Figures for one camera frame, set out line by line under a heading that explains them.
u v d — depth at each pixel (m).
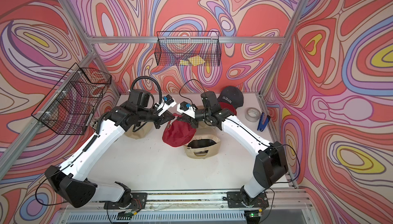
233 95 1.08
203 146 0.83
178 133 0.73
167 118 0.64
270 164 0.43
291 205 0.73
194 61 0.91
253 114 1.07
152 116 0.60
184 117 0.68
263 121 1.02
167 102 0.60
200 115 0.66
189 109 0.62
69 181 0.38
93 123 0.80
